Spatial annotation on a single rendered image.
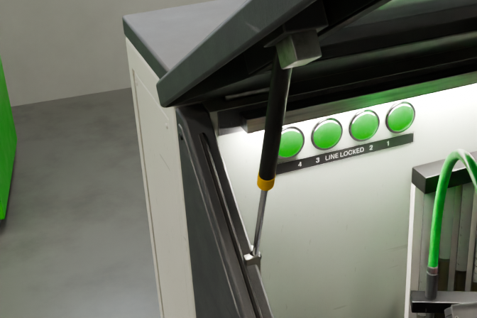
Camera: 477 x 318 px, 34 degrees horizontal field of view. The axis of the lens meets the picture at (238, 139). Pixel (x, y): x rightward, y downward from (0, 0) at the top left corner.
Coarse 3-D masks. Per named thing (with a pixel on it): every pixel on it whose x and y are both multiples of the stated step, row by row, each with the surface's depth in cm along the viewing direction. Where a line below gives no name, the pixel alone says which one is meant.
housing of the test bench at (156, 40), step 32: (224, 0) 132; (128, 32) 125; (160, 32) 119; (192, 32) 119; (128, 64) 131; (160, 64) 109; (160, 128) 118; (160, 160) 123; (160, 192) 129; (160, 224) 135; (160, 256) 141; (160, 288) 149; (192, 288) 121
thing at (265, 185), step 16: (272, 80) 73; (288, 80) 72; (272, 96) 74; (272, 112) 76; (272, 128) 78; (272, 144) 79; (272, 160) 82; (272, 176) 84; (256, 224) 93; (256, 240) 95; (256, 256) 98
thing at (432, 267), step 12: (456, 156) 99; (468, 156) 95; (444, 168) 107; (468, 168) 93; (444, 180) 109; (444, 192) 111; (432, 216) 116; (432, 228) 116; (432, 240) 117; (432, 252) 118; (432, 264) 119
